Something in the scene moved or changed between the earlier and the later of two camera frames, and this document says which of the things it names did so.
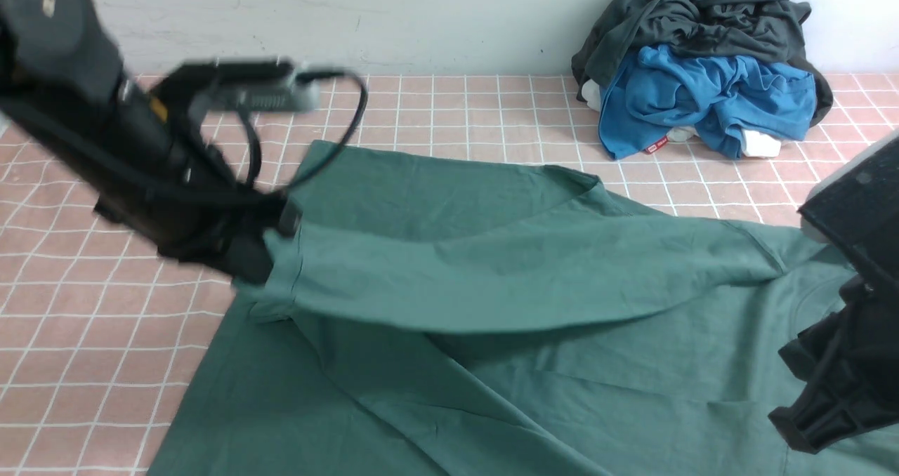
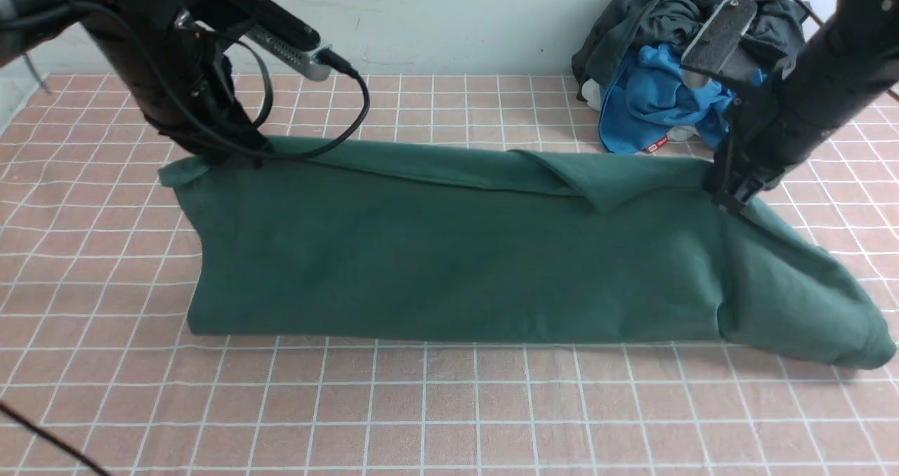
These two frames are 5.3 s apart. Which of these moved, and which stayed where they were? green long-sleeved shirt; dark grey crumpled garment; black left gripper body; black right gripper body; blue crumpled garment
Moved: green long-sleeved shirt; black left gripper body; black right gripper body
Stayed: dark grey crumpled garment; blue crumpled garment
